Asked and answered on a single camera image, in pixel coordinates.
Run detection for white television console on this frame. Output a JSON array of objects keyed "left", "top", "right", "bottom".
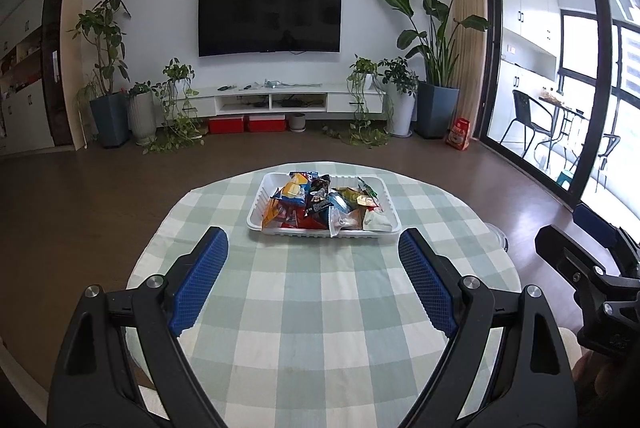
[{"left": 187, "top": 82, "right": 386, "bottom": 117}]

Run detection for orange snack packet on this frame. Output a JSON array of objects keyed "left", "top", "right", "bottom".
[{"left": 261, "top": 195, "right": 287, "bottom": 229}]

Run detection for tall leafy plant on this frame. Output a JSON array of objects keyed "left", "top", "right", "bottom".
[{"left": 70, "top": 0, "right": 132, "bottom": 97}]

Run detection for trailing pothos plant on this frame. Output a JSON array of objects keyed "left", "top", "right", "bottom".
[
  {"left": 142, "top": 57, "right": 206, "bottom": 154},
  {"left": 322, "top": 54, "right": 391, "bottom": 148}
]

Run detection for black wall television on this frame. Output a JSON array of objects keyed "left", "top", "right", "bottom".
[{"left": 198, "top": 0, "right": 344, "bottom": 58}]

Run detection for clear pastry packet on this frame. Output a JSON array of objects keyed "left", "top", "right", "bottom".
[{"left": 329, "top": 207, "right": 367, "bottom": 239}]

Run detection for white rounded object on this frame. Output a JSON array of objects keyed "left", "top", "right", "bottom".
[{"left": 487, "top": 224, "right": 509, "bottom": 254}]

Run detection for green snack packet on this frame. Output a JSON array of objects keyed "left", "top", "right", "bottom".
[{"left": 356, "top": 177, "right": 379, "bottom": 205}]

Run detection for white ribbed planter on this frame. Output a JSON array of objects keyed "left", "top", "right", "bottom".
[{"left": 127, "top": 92, "right": 157, "bottom": 144}]

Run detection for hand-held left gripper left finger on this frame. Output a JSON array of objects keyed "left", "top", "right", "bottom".
[{"left": 47, "top": 227, "right": 236, "bottom": 428}]

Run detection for white and red snack packet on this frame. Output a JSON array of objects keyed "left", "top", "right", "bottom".
[{"left": 362, "top": 207, "right": 397, "bottom": 232}]

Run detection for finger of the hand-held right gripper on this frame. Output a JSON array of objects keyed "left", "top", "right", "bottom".
[
  {"left": 535, "top": 224, "right": 609, "bottom": 290},
  {"left": 572, "top": 203, "right": 632, "bottom": 250}
]

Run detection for gold and red snack packet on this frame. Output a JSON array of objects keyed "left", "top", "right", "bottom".
[{"left": 334, "top": 187, "right": 367, "bottom": 210}]

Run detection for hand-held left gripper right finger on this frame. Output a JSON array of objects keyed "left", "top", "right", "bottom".
[{"left": 397, "top": 228, "right": 576, "bottom": 428}]

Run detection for beige curtain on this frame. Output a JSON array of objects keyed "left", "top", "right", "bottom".
[{"left": 452, "top": 0, "right": 489, "bottom": 129}]

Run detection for black snack packet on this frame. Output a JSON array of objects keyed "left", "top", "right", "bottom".
[{"left": 304, "top": 175, "right": 334, "bottom": 215}]

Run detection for black balcony chair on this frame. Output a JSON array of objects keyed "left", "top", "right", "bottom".
[
  {"left": 500, "top": 89, "right": 554, "bottom": 159},
  {"left": 570, "top": 133, "right": 621, "bottom": 194}
]

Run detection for bushy green plant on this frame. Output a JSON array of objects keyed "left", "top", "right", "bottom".
[{"left": 377, "top": 57, "right": 419, "bottom": 97}]

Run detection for person's right hand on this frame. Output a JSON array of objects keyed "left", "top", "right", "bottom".
[{"left": 572, "top": 350, "right": 619, "bottom": 392}]

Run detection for white balcony cabinets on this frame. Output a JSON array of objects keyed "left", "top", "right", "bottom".
[{"left": 500, "top": 0, "right": 562, "bottom": 95}]

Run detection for red paper bag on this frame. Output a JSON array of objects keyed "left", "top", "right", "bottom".
[{"left": 446, "top": 117, "right": 473, "bottom": 152}]

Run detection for white plastic tray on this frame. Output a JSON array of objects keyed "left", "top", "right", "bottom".
[{"left": 246, "top": 171, "right": 404, "bottom": 239}]

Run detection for large broad-leaf plant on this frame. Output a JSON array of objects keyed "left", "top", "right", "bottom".
[{"left": 372, "top": 0, "right": 491, "bottom": 87}]

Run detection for blue and yellow cookie packet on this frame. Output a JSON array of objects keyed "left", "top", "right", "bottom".
[{"left": 281, "top": 173, "right": 309, "bottom": 202}]

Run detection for white wall cabinet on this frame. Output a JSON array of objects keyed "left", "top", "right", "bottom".
[{"left": 0, "top": 0, "right": 89, "bottom": 157}]

